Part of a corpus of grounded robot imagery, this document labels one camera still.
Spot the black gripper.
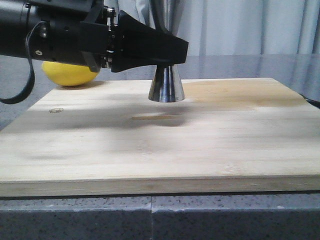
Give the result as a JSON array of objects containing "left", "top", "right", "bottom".
[{"left": 24, "top": 0, "right": 189, "bottom": 73}]

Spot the steel jigger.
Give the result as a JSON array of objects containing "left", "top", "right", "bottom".
[{"left": 148, "top": 65, "right": 185, "bottom": 103}]

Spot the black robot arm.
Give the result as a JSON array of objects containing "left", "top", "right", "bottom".
[{"left": 0, "top": 0, "right": 188, "bottom": 73}]

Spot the yellow lemon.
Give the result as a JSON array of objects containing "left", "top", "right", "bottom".
[{"left": 41, "top": 61, "right": 99, "bottom": 87}]

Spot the grey curtain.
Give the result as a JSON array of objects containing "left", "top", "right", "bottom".
[{"left": 103, "top": 0, "right": 320, "bottom": 56}]

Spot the wooden cutting board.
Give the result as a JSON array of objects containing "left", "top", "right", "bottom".
[{"left": 0, "top": 78, "right": 320, "bottom": 197}]

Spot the black cable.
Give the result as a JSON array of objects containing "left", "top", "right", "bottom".
[{"left": 0, "top": 21, "right": 48, "bottom": 105}]

